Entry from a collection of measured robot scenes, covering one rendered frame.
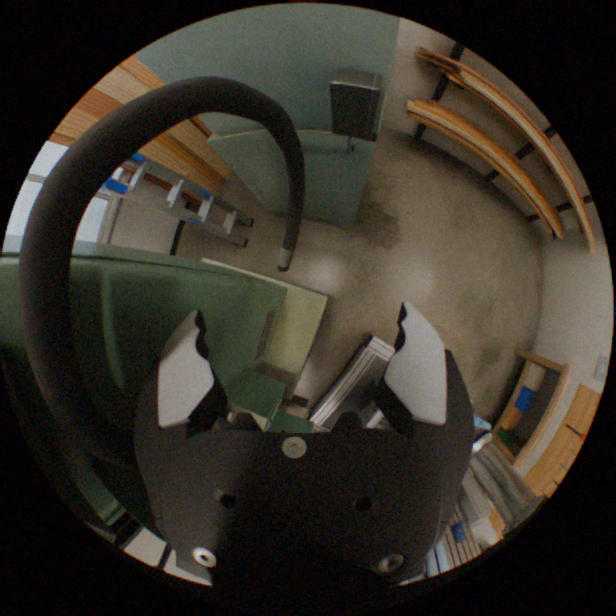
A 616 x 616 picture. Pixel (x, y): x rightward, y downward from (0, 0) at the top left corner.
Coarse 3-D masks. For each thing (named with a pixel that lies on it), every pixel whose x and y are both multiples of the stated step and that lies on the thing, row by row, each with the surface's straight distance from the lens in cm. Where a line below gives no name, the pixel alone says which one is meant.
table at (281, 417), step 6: (276, 414) 56; (282, 414) 57; (288, 414) 57; (276, 420) 54; (282, 420) 55; (288, 420) 55; (294, 420) 56; (300, 420) 57; (306, 420) 58; (288, 426) 54; (294, 426) 54; (300, 426) 55; (306, 426) 56; (312, 426) 57; (306, 432) 54; (312, 432) 55
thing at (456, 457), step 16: (448, 352) 9; (448, 368) 8; (448, 384) 8; (464, 384) 8; (448, 400) 7; (464, 400) 8; (448, 416) 7; (464, 416) 7; (400, 432) 7; (416, 432) 6; (432, 432) 6; (448, 432) 7; (464, 432) 7; (432, 448) 6; (448, 448) 6; (464, 448) 7; (448, 464) 6; (464, 464) 7; (448, 480) 6; (448, 496) 6; (448, 512) 6
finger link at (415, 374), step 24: (408, 312) 11; (408, 336) 9; (432, 336) 9; (408, 360) 8; (432, 360) 8; (384, 384) 7; (408, 384) 7; (432, 384) 7; (384, 408) 7; (408, 408) 6; (432, 408) 7
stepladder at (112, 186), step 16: (128, 160) 99; (144, 160) 101; (112, 176) 90; (160, 176) 102; (176, 176) 107; (112, 192) 95; (128, 192) 96; (144, 192) 98; (176, 192) 104; (192, 192) 111; (208, 192) 117; (160, 208) 101; (176, 208) 105; (208, 208) 115; (224, 208) 127; (208, 224) 119; (224, 224) 134; (240, 240) 143
